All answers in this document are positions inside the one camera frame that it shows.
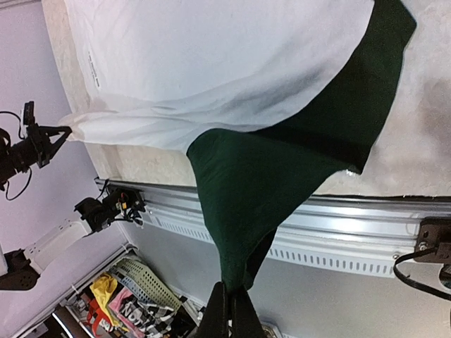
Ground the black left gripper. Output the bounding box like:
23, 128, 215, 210
1, 123, 72, 183

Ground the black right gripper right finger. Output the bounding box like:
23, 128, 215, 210
230, 287, 264, 338

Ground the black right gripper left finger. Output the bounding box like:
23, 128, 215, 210
199, 282, 229, 338

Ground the white and green t-shirt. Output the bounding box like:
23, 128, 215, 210
63, 1, 416, 292

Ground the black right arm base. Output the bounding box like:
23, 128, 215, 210
414, 217, 450, 264

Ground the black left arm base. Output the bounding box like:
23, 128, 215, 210
74, 188, 145, 232

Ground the perforated green storage basket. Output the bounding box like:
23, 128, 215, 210
109, 257, 182, 311

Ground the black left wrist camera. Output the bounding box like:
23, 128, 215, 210
22, 101, 35, 126

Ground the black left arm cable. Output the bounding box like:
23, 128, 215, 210
0, 111, 35, 201

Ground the aluminium front rail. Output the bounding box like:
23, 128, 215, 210
95, 178, 450, 277

